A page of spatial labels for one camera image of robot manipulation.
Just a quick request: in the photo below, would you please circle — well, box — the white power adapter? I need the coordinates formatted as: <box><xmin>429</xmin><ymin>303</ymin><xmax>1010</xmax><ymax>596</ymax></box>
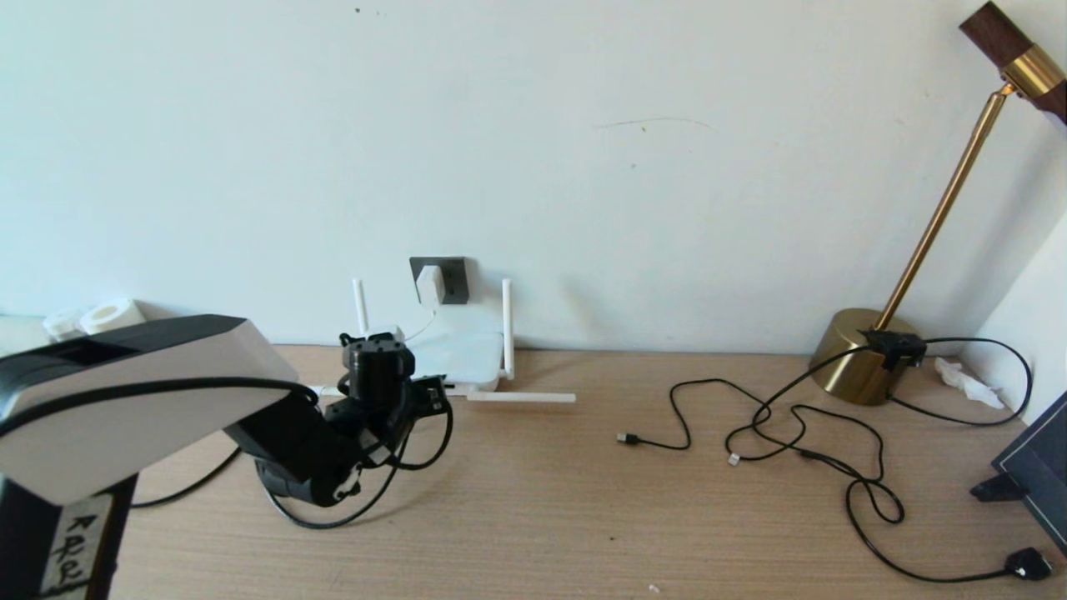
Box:
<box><xmin>416</xmin><ymin>265</ymin><xmax>447</xmax><ymax>308</ymax></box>

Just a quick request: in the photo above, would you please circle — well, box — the black ethernet cable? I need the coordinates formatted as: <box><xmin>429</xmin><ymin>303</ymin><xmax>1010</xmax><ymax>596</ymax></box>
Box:
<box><xmin>129</xmin><ymin>446</ymin><xmax>243</xmax><ymax>509</ymax></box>

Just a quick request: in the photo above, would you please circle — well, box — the white router with four antennas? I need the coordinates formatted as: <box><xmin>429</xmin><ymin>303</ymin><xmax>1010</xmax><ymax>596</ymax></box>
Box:
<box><xmin>352</xmin><ymin>277</ymin><xmax>577</xmax><ymax>405</ymax></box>

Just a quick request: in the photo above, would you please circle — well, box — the white paper roll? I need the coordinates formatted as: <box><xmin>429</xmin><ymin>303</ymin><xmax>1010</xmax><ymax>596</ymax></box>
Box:
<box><xmin>79</xmin><ymin>300</ymin><xmax>148</xmax><ymax>336</ymax></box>

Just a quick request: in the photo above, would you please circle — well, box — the brass desk lamp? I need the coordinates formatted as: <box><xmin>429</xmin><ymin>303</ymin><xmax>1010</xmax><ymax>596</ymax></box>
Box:
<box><xmin>807</xmin><ymin>0</ymin><xmax>1067</xmax><ymax>407</ymax></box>

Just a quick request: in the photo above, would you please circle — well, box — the black clip on lamp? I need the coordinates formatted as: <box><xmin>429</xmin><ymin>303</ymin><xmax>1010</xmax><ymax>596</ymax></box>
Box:
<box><xmin>859</xmin><ymin>329</ymin><xmax>928</xmax><ymax>372</ymax></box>

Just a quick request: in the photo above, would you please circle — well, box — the crumpled white tissue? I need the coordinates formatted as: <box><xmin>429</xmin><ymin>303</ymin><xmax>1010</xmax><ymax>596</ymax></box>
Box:
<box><xmin>934</xmin><ymin>357</ymin><xmax>1006</xmax><ymax>411</ymax></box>

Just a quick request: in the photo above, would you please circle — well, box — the black plastic stand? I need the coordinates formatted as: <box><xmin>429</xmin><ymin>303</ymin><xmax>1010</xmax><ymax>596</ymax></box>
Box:
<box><xmin>969</xmin><ymin>475</ymin><xmax>1026</xmax><ymax>503</ymax></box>

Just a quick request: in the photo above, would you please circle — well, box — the grey wall socket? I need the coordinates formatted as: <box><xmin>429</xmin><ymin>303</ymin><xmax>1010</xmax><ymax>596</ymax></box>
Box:
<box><xmin>409</xmin><ymin>257</ymin><xmax>469</xmax><ymax>305</ymax></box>

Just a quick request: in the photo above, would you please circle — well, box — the black left wrist camera cable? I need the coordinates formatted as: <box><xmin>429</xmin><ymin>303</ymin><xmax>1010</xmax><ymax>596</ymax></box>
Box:
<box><xmin>265</xmin><ymin>333</ymin><xmax>455</xmax><ymax>530</ymax></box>

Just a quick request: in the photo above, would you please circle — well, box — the black USB cable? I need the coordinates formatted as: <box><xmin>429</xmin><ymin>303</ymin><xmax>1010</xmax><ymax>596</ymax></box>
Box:
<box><xmin>616</xmin><ymin>379</ymin><xmax>806</xmax><ymax>455</ymax></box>

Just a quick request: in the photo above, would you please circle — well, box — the black cable with white tip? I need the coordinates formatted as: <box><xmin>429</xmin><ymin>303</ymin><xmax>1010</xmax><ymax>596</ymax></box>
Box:
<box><xmin>727</xmin><ymin>404</ymin><xmax>887</xmax><ymax>487</ymax></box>

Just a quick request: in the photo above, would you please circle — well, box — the black lamp power cable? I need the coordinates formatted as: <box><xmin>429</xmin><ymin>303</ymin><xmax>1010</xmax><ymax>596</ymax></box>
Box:
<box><xmin>727</xmin><ymin>337</ymin><xmax>1053</xmax><ymax>584</ymax></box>

